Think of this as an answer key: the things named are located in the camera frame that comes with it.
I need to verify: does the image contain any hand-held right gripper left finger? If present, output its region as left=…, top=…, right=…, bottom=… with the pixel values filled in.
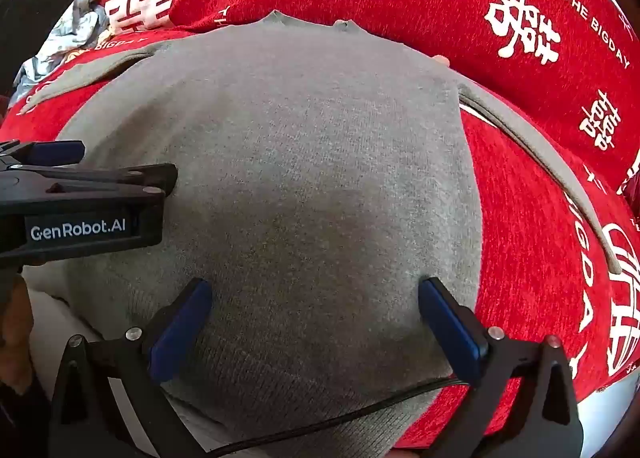
left=47, top=278, right=213, bottom=458

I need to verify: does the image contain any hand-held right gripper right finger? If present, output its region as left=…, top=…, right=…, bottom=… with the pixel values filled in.
left=419, top=277, right=583, bottom=458

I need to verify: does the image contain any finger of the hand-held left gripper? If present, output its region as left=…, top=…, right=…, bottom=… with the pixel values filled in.
left=0, top=139, right=86, bottom=173
left=0, top=164, right=179, bottom=206

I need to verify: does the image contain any grey knit sweater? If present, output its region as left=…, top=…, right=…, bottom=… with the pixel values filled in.
left=20, top=10, right=623, bottom=458

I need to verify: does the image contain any pile of patterned clothes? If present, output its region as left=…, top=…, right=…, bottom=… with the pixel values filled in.
left=10, top=0, right=113, bottom=103

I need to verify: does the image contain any person's left hand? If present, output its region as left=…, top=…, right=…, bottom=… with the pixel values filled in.
left=0, top=278, right=35, bottom=395

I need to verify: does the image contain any dark object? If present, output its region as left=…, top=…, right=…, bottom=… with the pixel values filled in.
left=0, top=0, right=101, bottom=93

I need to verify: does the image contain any black cable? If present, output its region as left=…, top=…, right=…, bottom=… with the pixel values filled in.
left=200, top=380, right=471, bottom=458

